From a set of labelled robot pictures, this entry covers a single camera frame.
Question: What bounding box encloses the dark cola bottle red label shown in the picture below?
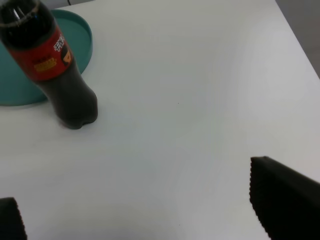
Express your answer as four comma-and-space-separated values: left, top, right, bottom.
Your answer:
0, 0, 98, 130

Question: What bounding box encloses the teal round plate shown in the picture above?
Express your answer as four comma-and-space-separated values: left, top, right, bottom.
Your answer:
0, 9, 93, 106

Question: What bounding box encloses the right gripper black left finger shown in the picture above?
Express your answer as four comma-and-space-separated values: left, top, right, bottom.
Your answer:
0, 197, 27, 240

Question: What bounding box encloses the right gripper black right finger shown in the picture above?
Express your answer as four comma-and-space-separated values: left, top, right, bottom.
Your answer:
249, 156, 320, 240

